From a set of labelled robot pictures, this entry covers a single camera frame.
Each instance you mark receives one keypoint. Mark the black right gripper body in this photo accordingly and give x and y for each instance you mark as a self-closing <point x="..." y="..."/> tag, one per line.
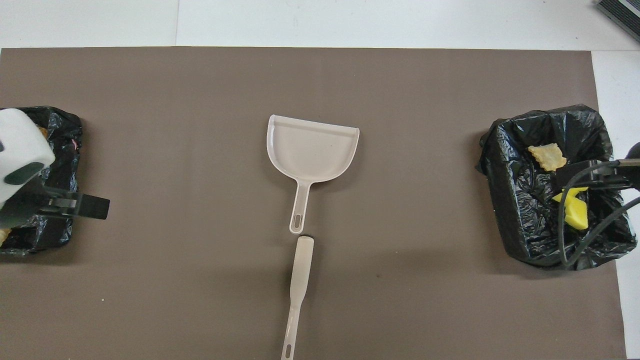
<point x="620" y="172"/>

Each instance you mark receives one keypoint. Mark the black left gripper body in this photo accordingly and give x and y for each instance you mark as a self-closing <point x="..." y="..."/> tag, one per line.
<point x="35" y="207"/>

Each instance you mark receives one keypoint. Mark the all yellow sponge piece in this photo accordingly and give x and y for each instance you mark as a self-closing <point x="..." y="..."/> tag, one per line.
<point x="577" y="216"/>

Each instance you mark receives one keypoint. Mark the beige hand brush black bristles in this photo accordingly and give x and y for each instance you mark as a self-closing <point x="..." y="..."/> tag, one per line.
<point x="302" y="265"/>

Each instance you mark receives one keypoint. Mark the beige plastic dustpan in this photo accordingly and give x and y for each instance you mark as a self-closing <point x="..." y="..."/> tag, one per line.
<point x="310" y="150"/>

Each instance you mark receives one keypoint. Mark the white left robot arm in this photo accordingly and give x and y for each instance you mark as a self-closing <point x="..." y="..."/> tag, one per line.
<point x="20" y="150"/>

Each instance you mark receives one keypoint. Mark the bin lined with black bag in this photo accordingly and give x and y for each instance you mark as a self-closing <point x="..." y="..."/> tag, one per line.
<point x="60" y="150"/>
<point x="520" y="200"/>

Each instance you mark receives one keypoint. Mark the dark ribbed panel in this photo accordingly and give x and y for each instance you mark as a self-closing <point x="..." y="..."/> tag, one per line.
<point x="625" y="15"/>

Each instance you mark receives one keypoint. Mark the brown table mat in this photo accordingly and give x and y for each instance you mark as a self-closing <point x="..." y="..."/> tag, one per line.
<point x="400" y="280"/>

